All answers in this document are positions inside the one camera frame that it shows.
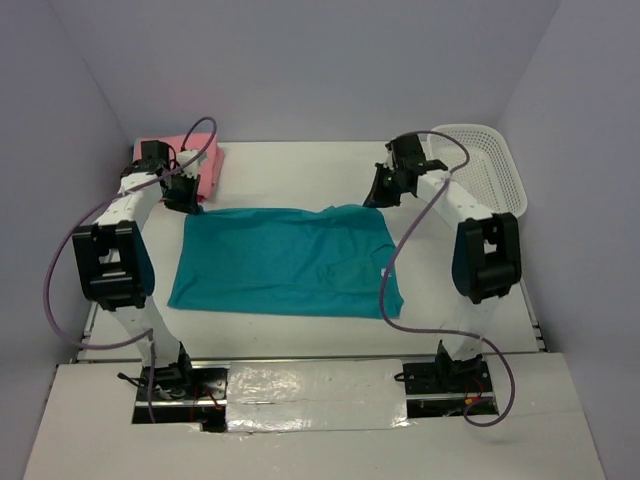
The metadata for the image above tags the teal blue t shirt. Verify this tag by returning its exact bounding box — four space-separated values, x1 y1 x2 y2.
168 205 404 319

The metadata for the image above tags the pink t shirt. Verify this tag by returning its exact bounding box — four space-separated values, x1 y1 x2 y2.
133 133 225 203

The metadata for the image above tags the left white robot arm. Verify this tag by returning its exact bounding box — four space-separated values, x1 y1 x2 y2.
72 140 206 399

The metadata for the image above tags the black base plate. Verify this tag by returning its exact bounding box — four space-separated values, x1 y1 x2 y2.
126 365 229 433
394 356 498 419

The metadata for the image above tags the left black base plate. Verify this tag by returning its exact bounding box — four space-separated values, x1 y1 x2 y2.
126 365 229 433

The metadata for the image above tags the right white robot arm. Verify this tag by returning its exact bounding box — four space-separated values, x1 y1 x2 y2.
364 130 522 391

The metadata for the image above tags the silver tape patch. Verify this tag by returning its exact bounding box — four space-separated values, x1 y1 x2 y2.
226 359 409 433

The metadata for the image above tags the white plastic laundry basket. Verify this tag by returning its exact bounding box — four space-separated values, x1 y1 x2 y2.
435 124 528 217

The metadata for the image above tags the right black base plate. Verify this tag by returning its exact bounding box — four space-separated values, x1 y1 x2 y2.
394 356 498 419

